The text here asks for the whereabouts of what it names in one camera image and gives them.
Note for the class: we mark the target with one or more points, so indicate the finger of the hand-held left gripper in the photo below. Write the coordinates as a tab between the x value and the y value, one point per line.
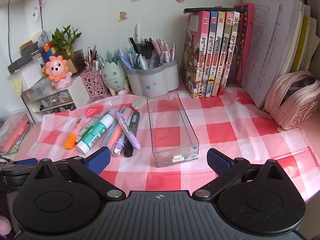
26	161

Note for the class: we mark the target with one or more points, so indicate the pale blue pen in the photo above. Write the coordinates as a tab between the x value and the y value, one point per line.
108	130

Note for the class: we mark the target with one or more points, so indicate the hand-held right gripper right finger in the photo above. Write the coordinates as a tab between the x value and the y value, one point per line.
217	161

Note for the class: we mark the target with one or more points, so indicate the pink checked plastic tablecloth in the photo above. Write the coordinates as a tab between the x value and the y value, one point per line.
225	130

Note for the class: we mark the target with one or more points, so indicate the dark grey flat box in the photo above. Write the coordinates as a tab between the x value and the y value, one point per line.
20	63

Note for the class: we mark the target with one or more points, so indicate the pink bead abacus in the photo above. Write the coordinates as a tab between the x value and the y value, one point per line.
245	42

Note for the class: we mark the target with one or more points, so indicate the lucky bamboo plant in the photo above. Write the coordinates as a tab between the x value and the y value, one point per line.
65	37

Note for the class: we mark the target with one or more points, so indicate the clear green gel pen bunch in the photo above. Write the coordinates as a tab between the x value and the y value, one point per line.
110	56

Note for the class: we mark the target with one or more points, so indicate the grey white cloud pen holder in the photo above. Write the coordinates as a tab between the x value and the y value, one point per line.
152	82

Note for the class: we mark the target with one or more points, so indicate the brown animal wall sticker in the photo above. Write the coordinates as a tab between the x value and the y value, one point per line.
122	16

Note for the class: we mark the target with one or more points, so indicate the clear plastic box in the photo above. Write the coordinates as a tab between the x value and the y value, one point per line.
172	135

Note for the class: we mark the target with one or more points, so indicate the comic book cream spine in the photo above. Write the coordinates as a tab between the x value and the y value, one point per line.
234	42

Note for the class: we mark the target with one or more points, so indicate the dark glass plant vase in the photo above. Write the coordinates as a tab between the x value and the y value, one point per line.
77	61

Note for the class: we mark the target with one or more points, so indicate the comic book blue spine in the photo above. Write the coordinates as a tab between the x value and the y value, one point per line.
211	42

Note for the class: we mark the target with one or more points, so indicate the pink zip pencil case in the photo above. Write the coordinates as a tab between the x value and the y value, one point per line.
287	100

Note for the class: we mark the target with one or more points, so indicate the green egg pen holder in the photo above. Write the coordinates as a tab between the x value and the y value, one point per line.
113	76

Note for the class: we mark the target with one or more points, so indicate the blue black pink pen bunch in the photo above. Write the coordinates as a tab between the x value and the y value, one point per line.
160	47

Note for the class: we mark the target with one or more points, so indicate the white eraser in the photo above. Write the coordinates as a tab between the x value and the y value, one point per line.
139	102

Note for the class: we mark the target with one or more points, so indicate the black magnifying glass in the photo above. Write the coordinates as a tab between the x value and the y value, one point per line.
148	59

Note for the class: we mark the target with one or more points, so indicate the small grey box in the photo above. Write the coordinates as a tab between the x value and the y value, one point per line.
30	51

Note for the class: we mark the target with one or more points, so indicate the pink notebook stack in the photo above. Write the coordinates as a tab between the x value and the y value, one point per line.
13	132

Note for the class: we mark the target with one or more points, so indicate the comic book yellow spine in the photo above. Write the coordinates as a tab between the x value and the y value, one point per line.
220	42

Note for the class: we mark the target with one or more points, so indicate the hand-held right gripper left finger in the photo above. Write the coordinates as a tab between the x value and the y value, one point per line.
100	158

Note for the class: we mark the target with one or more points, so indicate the pink flower head toy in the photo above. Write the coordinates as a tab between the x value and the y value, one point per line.
58	70

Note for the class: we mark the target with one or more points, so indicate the pink perforated pen basket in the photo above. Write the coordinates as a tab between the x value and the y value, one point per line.
93	85

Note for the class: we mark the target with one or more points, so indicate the grey pencil lead case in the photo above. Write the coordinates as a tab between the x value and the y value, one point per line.
91	127

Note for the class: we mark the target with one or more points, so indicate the colourful block toy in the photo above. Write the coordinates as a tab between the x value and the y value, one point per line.
48	51

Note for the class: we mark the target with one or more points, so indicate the comic book olive spine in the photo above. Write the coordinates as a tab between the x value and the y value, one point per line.
228	42

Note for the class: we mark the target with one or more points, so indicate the green glue stick white cap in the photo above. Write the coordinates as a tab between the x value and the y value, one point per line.
96	135

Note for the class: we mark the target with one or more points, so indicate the black whiteboard marker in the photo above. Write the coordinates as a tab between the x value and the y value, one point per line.
131	140

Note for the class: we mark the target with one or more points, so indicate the thin assorted pen bunch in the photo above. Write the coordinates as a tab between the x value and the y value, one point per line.
91	60

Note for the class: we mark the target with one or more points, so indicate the stack of paper booklets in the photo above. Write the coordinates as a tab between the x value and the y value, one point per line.
270	55

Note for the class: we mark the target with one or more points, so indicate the black phone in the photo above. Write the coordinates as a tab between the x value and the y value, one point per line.
212	10

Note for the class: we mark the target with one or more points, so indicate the peach pen purple cat cap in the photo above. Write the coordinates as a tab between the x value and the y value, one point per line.
117	148

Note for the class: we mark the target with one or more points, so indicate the lavender pen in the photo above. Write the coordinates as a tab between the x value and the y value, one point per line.
131	137

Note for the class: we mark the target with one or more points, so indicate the hanging tassel charm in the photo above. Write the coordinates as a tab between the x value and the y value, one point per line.
43	37

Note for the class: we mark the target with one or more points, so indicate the stack of pink books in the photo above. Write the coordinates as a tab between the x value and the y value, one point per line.
192	55

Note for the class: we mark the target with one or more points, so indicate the orange highlighter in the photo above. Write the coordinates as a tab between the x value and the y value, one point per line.
70	141

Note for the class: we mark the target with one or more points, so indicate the white drawer organizer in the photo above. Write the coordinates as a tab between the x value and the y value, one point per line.
75	92

